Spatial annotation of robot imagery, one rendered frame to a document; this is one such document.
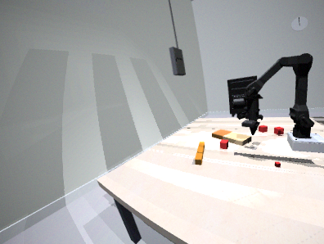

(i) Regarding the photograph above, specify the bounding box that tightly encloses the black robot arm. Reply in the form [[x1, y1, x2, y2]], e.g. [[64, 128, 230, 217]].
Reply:
[[232, 53, 315, 139]]

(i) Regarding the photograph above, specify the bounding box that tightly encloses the orange rectangular bar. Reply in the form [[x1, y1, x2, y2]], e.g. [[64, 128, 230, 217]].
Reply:
[[195, 141, 205, 165]]

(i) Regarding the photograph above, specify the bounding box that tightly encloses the orange square block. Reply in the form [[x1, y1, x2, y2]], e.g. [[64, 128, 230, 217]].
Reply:
[[212, 130, 232, 140]]

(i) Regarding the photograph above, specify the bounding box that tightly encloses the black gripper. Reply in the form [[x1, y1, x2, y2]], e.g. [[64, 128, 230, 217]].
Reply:
[[241, 108, 263, 135]]

